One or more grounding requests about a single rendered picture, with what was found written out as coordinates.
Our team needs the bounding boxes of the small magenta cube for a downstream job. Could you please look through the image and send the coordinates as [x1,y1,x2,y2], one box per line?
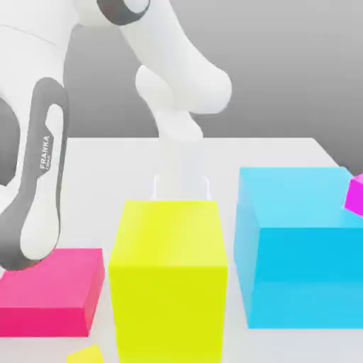
[343,173,363,218]

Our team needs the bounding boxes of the large yellow box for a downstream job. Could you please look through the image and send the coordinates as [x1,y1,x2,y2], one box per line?
[108,200,229,363]

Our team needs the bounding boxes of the large cyan box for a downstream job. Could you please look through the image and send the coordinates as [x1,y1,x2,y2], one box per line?
[233,166,363,330]

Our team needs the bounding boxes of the large pink box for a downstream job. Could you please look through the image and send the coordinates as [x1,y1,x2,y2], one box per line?
[0,248,106,338]

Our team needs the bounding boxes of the small yellow cube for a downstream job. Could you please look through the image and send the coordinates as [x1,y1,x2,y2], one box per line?
[66,343,106,363]

